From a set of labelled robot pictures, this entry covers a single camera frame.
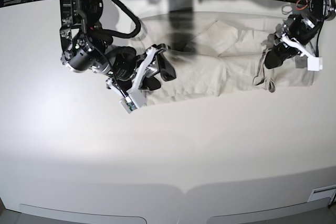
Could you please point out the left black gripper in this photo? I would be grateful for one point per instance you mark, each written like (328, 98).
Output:
(298, 27)

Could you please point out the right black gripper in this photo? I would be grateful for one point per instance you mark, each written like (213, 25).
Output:
(132, 71)

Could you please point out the light grey T-shirt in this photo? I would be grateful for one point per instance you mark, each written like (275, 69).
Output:
(215, 53)

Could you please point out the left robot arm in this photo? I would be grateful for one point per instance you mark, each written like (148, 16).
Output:
(320, 10)

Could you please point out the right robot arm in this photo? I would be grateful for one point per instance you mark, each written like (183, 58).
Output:
(86, 45)

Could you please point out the white label sticker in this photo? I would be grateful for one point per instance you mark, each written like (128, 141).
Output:
(322, 192)

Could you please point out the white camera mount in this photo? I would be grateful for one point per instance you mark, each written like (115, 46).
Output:
(313, 61)
(131, 99)

